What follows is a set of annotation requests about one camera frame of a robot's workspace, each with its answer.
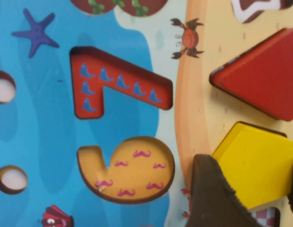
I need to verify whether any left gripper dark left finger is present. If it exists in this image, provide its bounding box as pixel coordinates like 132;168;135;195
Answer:
186;153;263;227

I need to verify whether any yellow pentagon wooden piece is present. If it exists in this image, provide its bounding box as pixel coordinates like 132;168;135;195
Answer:
211;122;293;210

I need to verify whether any red triangle wooden piece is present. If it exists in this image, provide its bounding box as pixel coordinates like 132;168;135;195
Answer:
209;27;293;122

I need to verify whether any ocean themed wooden puzzle board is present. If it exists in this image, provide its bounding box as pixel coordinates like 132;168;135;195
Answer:
0;0;293;227

